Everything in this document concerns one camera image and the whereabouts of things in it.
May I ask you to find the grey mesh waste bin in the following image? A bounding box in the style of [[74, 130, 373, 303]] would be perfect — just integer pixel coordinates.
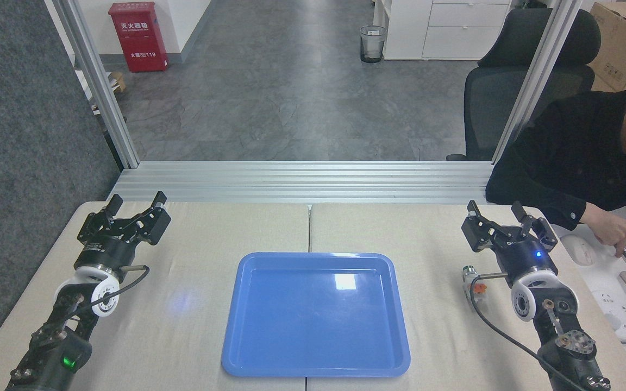
[[359, 25, 387, 64]]

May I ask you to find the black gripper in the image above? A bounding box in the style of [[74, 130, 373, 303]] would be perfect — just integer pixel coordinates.
[[75, 191, 173, 273], [460, 199, 559, 287]]

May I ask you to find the white computer mouse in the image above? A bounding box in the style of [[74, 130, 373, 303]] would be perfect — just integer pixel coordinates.
[[560, 234, 597, 267]]

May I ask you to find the person's hand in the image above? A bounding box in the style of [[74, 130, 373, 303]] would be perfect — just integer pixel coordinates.
[[579, 203, 626, 259]]

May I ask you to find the large cardboard box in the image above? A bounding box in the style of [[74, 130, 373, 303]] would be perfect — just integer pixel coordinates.
[[587, 2, 626, 93]]

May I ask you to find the white switch part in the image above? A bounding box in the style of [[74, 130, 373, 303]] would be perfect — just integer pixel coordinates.
[[461, 264, 489, 303]]

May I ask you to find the white drawer cabinet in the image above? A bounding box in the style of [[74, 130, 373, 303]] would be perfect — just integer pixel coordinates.
[[373, 0, 512, 61]]

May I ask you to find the silver aluminium rail base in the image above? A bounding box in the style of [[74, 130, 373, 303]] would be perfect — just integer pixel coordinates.
[[108, 160, 496, 205]]

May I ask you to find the grey felt partition panel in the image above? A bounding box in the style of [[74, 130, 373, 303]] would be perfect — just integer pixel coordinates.
[[0, 0, 124, 376]]

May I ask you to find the white power strip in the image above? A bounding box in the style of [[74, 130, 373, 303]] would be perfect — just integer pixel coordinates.
[[590, 290, 626, 343]]

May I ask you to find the blue plastic tray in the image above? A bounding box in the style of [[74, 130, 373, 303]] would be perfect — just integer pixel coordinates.
[[221, 251, 411, 379]]

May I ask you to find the red fire extinguisher box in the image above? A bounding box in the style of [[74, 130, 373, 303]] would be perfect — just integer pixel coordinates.
[[108, 2, 170, 73]]

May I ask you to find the black office chair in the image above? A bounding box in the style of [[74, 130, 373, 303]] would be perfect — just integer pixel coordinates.
[[446, 8, 602, 162]]

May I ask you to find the silver aluminium post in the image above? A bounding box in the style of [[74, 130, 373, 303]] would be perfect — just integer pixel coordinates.
[[51, 0, 141, 169], [491, 0, 585, 164]]

